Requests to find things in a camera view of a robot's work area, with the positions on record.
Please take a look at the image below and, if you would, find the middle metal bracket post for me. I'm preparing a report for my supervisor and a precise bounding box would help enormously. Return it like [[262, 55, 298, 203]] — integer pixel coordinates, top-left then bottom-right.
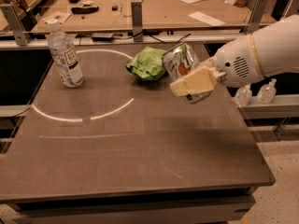
[[131, 1, 143, 42]]

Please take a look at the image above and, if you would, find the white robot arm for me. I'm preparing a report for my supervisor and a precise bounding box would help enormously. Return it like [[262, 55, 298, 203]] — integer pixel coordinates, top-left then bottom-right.
[[170, 15, 299, 96]]

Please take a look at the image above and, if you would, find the wooden background desk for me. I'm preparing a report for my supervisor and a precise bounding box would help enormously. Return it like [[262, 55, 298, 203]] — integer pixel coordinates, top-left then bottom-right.
[[34, 0, 251, 33]]

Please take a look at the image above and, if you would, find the small clear sanitizer bottle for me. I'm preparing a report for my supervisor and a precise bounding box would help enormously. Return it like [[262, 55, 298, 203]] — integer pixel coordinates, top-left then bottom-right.
[[233, 84, 252, 107]]

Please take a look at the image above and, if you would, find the right metal bracket post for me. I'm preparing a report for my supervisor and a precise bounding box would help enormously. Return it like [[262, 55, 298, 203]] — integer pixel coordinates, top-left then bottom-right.
[[243, 0, 268, 35]]

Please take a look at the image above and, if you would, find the clear plastic water bottle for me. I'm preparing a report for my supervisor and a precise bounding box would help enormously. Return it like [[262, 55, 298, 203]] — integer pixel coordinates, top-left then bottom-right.
[[47, 19, 83, 88]]

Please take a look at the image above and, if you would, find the left metal bracket post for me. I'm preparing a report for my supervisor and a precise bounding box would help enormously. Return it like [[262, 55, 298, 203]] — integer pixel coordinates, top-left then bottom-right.
[[0, 4, 31, 47]]

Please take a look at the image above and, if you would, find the small white paper slip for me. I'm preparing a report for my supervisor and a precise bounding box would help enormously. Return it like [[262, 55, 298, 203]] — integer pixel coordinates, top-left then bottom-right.
[[189, 11, 224, 26]]

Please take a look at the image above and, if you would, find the green crumpled chip bag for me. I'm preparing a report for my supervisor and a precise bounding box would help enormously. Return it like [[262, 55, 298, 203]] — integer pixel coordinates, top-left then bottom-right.
[[125, 47, 166, 81]]

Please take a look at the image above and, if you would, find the black power adapter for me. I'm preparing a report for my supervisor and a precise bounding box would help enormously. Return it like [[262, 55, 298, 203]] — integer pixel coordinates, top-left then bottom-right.
[[92, 33, 113, 42]]

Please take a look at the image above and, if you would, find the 7up soda can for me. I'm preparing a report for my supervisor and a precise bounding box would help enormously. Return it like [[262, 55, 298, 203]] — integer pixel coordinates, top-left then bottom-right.
[[162, 42, 211, 104]]

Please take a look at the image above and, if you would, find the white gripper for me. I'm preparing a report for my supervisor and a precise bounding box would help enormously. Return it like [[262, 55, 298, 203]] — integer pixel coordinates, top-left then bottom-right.
[[170, 35, 264, 97]]

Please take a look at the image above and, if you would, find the metal bracket post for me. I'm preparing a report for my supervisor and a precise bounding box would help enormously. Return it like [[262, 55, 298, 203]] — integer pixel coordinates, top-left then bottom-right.
[[243, 0, 268, 35], [131, 1, 143, 42], [0, 4, 31, 47]]

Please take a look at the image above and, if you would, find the black tool on desk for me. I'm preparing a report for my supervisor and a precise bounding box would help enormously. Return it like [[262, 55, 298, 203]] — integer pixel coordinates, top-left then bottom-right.
[[71, 7, 99, 15]]

